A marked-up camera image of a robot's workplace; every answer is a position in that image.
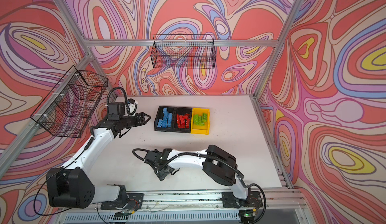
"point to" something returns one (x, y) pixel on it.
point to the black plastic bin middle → (181, 111)
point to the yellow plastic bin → (198, 129)
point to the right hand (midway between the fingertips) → (170, 173)
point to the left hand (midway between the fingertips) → (149, 117)
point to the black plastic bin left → (159, 116)
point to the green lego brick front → (204, 118)
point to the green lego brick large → (197, 120)
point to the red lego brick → (187, 121)
